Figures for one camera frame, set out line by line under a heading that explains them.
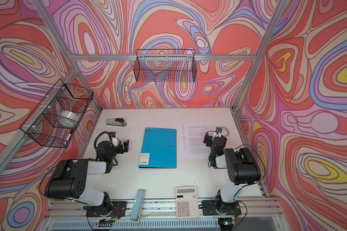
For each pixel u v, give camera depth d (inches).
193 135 41.0
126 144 35.6
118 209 28.8
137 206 29.2
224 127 42.5
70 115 29.1
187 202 29.0
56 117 27.1
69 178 18.3
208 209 28.8
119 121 41.5
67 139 28.2
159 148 38.0
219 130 32.1
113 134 31.7
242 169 18.7
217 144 31.1
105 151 28.3
